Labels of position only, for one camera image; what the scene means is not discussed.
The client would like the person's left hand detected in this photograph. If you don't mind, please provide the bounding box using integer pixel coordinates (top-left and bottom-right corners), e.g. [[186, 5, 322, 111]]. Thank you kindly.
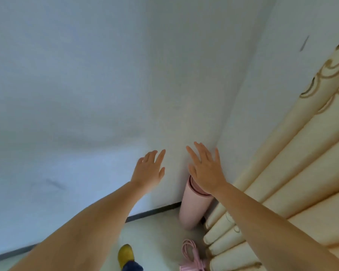
[[130, 149, 166, 193]]

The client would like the person's right hand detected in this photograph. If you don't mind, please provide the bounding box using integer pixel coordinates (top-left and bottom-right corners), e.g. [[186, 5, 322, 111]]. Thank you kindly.
[[186, 142, 228, 196]]

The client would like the person's right forearm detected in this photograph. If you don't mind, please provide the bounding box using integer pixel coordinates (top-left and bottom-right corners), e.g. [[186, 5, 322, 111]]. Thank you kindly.
[[213, 182, 339, 271]]

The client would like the person's left forearm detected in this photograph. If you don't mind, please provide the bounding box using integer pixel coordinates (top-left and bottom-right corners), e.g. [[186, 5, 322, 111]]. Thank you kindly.
[[8, 180, 146, 271]]

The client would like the pink rolled yoga mat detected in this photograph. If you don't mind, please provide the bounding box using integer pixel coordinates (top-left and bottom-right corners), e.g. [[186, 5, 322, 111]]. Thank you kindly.
[[179, 175, 215, 231]]

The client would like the black baseboard strip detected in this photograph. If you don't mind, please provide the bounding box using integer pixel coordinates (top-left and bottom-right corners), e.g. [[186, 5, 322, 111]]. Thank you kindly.
[[0, 201, 183, 264]]

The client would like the yellow shoe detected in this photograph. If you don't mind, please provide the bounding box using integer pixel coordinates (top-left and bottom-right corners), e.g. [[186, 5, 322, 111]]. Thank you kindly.
[[118, 244, 135, 270]]

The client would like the cream patterned curtain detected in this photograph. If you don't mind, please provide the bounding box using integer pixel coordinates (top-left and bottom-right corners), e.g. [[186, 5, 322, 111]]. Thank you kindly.
[[203, 29, 339, 271]]

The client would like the dark blue trouser leg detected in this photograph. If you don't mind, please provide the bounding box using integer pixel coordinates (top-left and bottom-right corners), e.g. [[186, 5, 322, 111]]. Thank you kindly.
[[121, 260, 144, 271]]

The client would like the pink jump rope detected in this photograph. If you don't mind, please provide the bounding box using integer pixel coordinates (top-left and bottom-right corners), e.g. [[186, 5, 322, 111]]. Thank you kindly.
[[179, 239, 208, 271]]

